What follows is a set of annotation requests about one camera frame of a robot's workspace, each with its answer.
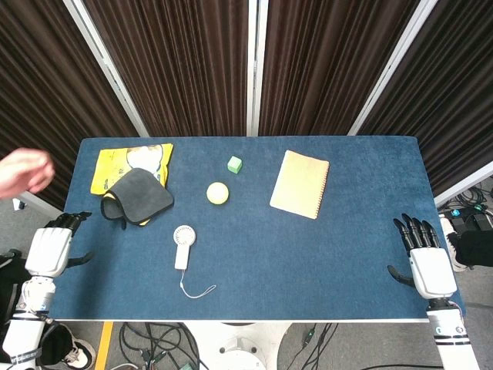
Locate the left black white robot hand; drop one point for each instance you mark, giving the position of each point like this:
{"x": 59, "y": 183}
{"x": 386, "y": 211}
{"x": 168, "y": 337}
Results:
{"x": 48, "y": 250}

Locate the bare human hand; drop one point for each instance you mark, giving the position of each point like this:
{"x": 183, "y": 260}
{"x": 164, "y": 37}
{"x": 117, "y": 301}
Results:
{"x": 23, "y": 173}

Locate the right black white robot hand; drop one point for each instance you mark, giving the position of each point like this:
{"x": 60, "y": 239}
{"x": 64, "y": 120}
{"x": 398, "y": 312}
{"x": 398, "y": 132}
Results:
{"x": 433, "y": 270}

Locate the white handheld fan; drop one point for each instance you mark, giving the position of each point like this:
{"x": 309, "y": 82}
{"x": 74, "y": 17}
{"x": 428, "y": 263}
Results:
{"x": 181, "y": 254}

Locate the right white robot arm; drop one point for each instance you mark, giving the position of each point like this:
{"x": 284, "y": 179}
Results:
{"x": 454, "y": 339}

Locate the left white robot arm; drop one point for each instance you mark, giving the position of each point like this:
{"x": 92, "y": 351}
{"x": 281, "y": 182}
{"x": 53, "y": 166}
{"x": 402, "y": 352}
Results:
{"x": 27, "y": 320}

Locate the black trouser leg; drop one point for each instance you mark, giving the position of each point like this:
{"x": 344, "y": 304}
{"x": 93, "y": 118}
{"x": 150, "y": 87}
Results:
{"x": 477, "y": 248}

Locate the black power strip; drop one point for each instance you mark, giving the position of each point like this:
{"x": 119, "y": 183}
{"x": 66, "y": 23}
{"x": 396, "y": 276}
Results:
{"x": 470, "y": 219}

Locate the dark brown pleated curtain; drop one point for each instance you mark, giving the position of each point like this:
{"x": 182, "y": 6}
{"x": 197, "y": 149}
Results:
{"x": 454, "y": 96}
{"x": 181, "y": 65}
{"x": 323, "y": 65}
{"x": 38, "y": 85}

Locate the yellow snack bag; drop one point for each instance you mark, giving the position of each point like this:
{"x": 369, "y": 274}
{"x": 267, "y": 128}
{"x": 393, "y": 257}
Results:
{"x": 115, "y": 162}

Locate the black and white sneaker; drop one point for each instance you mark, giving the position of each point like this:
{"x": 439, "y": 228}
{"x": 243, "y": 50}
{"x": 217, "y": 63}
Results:
{"x": 77, "y": 350}

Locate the dark grey folded cloth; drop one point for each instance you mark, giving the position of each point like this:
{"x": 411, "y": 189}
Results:
{"x": 138, "y": 196}

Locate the yellow floor tape strip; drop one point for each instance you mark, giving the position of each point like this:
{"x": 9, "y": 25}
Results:
{"x": 104, "y": 347}

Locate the yellow spiral notebook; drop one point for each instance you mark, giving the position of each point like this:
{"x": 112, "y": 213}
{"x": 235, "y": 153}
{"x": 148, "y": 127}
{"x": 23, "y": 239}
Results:
{"x": 300, "y": 185}

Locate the blue fabric table cover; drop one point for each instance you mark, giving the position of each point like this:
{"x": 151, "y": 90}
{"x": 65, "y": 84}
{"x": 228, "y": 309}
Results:
{"x": 269, "y": 262}

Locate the pale yellow ball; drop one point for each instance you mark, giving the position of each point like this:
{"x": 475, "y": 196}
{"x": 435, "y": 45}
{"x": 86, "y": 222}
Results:
{"x": 217, "y": 192}

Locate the green foam cube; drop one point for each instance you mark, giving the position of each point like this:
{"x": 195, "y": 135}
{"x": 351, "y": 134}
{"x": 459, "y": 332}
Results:
{"x": 234, "y": 165}

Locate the white partition frame post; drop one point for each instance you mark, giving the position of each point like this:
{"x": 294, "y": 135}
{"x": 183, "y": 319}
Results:
{"x": 393, "y": 73}
{"x": 108, "y": 73}
{"x": 256, "y": 69}

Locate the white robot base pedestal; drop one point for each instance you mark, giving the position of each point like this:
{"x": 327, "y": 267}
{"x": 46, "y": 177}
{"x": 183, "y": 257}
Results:
{"x": 239, "y": 347}

